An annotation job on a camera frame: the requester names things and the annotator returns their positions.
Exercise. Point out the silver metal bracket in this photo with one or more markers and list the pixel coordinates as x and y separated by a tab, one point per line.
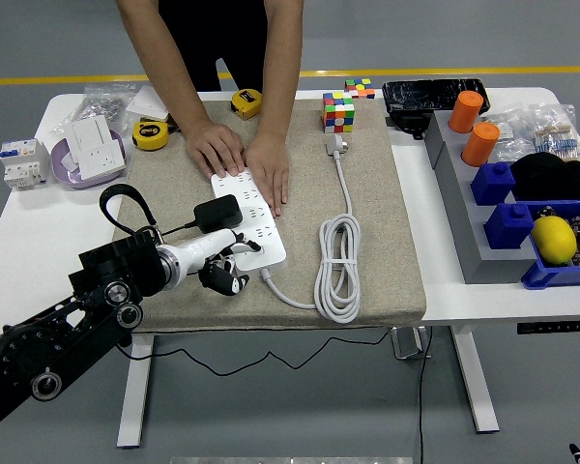
408	344

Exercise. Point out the yellow tape measure black label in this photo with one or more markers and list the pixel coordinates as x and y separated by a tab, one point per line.
150	135

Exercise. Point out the person's right hand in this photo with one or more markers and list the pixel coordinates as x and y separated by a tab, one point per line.
215	145

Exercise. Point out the white switch panel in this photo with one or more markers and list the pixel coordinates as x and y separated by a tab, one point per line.
92	133

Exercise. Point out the yellow lemon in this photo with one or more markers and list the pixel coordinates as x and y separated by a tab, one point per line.
554	240

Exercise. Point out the black plastic tray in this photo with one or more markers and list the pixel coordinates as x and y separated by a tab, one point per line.
425	94

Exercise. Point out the white wall socket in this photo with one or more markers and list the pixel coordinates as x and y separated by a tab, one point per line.
101	159

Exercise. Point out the white square switch plate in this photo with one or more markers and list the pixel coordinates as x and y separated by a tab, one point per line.
150	103

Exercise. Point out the person's left hand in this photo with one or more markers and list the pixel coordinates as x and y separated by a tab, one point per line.
270	164

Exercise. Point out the person's left forearm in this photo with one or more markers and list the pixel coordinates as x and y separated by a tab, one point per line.
280	72

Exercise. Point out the clear bag of screws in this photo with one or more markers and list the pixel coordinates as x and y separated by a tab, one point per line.
104	104

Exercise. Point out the person's right forearm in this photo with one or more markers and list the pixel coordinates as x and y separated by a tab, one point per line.
164	63

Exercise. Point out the grey-brown mat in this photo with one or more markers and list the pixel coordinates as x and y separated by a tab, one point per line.
198	309

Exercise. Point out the person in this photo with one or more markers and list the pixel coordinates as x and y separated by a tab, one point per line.
217	38

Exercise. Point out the black cloth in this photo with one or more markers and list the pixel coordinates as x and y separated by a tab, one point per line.
556	176

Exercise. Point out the white power strip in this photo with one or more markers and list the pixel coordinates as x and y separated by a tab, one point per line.
266	232

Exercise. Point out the clear bag of resistors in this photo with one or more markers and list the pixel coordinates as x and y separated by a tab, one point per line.
558	133

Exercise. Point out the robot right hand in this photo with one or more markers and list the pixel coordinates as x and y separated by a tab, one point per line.
577	455

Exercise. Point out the purple bowl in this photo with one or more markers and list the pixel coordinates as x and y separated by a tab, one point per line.
60	169

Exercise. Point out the blue plastic bin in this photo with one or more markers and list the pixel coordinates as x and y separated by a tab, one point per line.
541	278

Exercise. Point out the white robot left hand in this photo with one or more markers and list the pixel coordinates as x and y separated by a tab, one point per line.
203	251

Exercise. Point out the small white piece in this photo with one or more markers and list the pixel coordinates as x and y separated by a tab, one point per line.
70	166

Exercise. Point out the black table control panel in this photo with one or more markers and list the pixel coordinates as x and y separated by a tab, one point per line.
553	327

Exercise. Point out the small colourful puzzle cube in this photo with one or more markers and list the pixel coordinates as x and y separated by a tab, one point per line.
360	88

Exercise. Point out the black power plug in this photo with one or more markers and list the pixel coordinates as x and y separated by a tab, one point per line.
217	212

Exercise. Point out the blue block with knob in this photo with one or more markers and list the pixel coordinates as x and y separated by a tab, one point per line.
493	183
510	226

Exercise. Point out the white circuit breaker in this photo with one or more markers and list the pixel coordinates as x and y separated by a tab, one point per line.
24	164

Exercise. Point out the grey stepped block holder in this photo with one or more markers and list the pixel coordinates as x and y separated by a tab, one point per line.
464	217

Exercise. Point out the clear bag of small parts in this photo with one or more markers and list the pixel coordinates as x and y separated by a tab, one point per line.
510	140

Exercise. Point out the white table leg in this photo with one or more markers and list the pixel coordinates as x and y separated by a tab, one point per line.
135	386
476	386

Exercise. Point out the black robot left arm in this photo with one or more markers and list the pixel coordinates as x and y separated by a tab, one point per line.
111	261

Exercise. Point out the orange cylinder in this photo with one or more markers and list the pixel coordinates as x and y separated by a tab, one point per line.
481	143
466	112

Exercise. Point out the large colourful puzzle cube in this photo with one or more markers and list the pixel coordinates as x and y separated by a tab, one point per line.
338	112

